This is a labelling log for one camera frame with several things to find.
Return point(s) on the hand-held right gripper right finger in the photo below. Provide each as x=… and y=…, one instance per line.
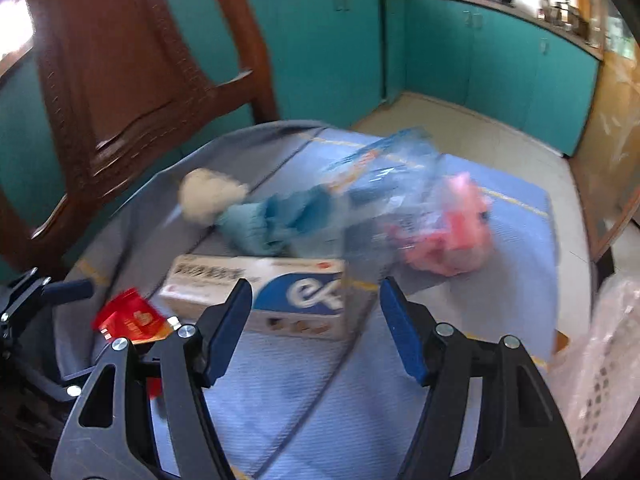
x=402, y=335

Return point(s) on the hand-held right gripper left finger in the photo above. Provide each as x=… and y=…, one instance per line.
x=232, y=330

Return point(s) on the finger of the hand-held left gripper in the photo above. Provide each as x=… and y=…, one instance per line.
x=67, y=291
x=55, y=382

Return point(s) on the red paper packet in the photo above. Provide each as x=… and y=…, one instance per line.
x=130, y=317

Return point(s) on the white and blue medicine box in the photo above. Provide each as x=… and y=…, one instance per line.
x=300, y=305

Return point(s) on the white plastic mesh basket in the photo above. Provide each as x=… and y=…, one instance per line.
x=600, y=385

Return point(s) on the blue striped seat cushion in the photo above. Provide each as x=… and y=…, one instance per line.
x=310, y=400

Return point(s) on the teal crumpled cloth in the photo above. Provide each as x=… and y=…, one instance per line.
x=260, y=225

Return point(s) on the pink crumpled plastic bag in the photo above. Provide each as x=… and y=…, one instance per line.
x=460, y=225

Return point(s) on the white crumpled tissue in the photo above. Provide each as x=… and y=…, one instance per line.
x=205, y=195

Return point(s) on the clear blue printed plastic bag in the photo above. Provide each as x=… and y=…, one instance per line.
x=380, y=175

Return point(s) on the clear plastic bin liner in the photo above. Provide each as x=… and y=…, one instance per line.
x=620, y=305

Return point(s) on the carved wooden chair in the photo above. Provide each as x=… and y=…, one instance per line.
x=125, y=60

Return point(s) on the bright window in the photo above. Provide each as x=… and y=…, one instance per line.
x=15, y=25

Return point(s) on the teal lower kitchen cabinets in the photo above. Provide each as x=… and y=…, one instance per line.
x=450, y=60

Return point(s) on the etched glass partition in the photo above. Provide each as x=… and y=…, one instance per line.
x=615, y=135

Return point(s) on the grey kitchen countertop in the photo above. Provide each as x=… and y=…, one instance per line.
x=500, y=10

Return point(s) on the steel stock pot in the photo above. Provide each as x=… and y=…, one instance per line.
x=562, y=12

